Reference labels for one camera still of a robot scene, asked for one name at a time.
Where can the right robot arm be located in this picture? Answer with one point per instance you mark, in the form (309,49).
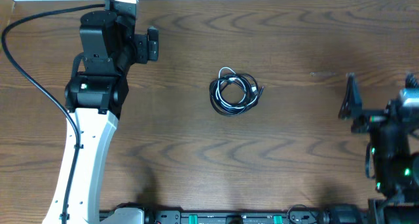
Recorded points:
(388,160)

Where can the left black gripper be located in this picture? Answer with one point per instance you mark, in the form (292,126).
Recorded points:
(146,46)

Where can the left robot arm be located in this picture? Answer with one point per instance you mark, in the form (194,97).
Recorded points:
(94,97)

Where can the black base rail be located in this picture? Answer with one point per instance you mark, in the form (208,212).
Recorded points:
(295,215)

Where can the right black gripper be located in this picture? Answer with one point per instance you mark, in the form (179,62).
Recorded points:
(351,107)

